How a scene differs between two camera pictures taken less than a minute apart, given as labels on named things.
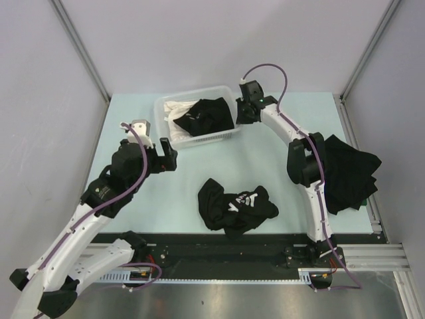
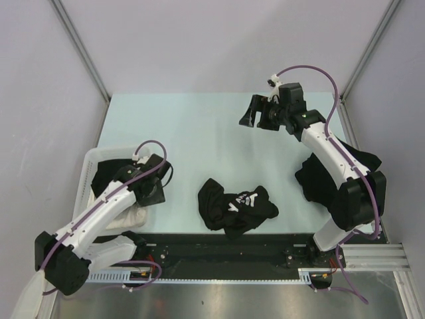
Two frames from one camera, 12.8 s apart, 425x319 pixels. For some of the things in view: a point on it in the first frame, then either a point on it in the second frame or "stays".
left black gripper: x=168 y=162 -> x=159 y=197
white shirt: x=175 y=109 -> x=135 y=217
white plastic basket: x=202 y=140 -> x=91 y=157
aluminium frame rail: x=375 y=257 stays
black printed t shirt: x=236 y=214 stays
